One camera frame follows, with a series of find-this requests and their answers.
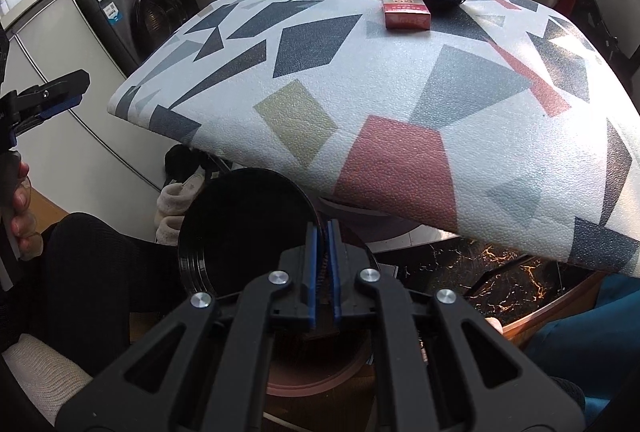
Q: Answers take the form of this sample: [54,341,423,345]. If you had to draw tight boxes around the grey washing machine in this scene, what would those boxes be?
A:
[72,0,201,76]

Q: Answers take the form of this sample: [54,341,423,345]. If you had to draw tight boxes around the small red box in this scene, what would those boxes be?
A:
[380,0,432,31]

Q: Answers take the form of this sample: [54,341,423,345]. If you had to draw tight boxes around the person's left hand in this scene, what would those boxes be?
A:
[10,161,45,259]

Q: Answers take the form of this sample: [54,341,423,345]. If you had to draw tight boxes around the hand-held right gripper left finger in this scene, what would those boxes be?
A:
[55,222,321,432]

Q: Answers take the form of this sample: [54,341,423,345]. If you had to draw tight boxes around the white knitted cushion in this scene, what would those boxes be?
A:
[2,334,94,424]

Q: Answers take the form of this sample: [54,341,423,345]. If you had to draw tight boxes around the brown round stool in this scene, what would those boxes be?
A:
[265,332,377,398]

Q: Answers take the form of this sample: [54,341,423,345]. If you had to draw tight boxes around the black round bin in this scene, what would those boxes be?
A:
[177,167,381,308]

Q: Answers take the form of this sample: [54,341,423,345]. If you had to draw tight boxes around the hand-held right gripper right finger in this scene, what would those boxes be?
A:
[327,219,586,432]

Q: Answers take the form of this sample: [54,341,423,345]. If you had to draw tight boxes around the black marble table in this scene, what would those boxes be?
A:
[370,232,607,348]

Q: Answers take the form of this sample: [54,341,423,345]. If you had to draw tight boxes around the white cabinet with countertop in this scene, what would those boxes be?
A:
[0,0,168,223]

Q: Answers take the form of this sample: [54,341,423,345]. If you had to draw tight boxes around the beige fluffy slipper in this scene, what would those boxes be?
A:
[156,179,207,219]
[154,212,190,246]

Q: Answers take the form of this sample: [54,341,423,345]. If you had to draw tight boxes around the person's legs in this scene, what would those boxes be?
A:
[0,212,193,378]

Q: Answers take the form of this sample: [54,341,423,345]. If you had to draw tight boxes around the patterned foam table cover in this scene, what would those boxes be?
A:
[107,0,640,278]

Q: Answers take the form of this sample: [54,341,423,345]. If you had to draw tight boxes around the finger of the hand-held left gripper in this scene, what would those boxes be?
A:
[12,95,84,133]
[15,70,91,111]

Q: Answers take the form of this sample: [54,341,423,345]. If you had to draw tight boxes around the black slipper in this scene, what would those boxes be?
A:
[164,145,221,185]

